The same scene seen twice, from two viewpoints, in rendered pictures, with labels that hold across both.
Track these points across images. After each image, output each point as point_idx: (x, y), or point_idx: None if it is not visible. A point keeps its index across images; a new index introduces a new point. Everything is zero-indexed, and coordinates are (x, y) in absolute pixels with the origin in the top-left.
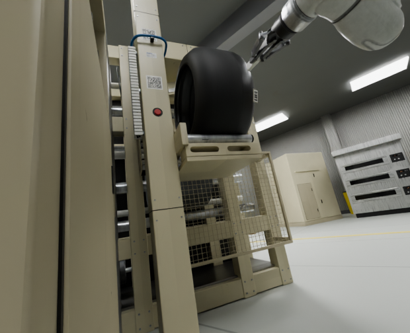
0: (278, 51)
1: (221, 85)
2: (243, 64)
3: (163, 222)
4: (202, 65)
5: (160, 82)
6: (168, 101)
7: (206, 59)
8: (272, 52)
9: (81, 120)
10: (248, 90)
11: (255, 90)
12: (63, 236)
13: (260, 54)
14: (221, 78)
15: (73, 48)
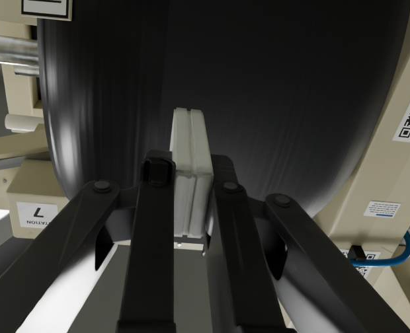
0: (4, 287)
1: (315, 46)
2: (112, 178)
3: None
4: (346, 169)
5: (409, 117)
6: None
7: (324, 193)
8: (79, 258)
9: None
10: (121, 1)
11: (47, 6)
12: None
13: (237, 224)
14: (306, 88)
15: None
